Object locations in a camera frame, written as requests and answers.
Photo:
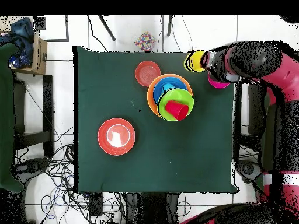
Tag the black floor box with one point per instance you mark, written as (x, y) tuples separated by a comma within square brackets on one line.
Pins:
[(96, 204)]

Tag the large blue bowl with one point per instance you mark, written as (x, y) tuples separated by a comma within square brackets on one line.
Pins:
[(158, 88)]

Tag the colourful patterned box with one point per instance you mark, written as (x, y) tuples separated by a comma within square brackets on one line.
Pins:
[(144, 42)]

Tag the pink bowl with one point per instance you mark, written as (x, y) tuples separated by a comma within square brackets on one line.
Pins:
[(216, 83)]

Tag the blue cup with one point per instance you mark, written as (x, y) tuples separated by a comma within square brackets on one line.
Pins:
[(167, 87)]

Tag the blue cloth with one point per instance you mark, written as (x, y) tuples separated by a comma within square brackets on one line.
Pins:
[(22, 30)]

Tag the black stool frame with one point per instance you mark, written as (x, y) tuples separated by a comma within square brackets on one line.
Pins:
[(48, 105)]

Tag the black floor frame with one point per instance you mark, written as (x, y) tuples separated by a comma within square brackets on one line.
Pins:
[(67, 28)]

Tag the green bowl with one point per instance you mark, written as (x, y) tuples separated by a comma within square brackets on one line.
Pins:
[(177, 94)]

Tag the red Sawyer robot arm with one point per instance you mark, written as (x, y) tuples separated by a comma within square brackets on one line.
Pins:
[(268, 65)]

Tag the yellow cup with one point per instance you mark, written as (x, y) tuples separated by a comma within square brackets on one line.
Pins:
[(195, 61)]

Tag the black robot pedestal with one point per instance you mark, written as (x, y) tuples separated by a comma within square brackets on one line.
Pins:
[(151, 210)]

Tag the dark green tablecloth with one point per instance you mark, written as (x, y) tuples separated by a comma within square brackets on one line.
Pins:
[(140, 163)]

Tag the wide red bowl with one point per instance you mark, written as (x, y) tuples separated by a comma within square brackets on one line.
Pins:
[(116, 137)]

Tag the black tripod leg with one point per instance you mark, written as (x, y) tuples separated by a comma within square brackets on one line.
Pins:
[(169, 25), (107, 28)]

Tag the small red bowl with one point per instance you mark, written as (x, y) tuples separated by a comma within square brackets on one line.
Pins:
[(147, 73)]

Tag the red cup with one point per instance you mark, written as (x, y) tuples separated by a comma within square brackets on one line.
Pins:
[(177, 109)]

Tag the green cloth covered table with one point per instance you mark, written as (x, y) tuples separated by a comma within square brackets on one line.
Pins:
[(5, 116)]

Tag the cardboard box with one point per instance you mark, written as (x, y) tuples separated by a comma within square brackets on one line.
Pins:
[(39, 58)]

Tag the large orange bowl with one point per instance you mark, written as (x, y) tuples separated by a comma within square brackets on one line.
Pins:
[(150, 98)]

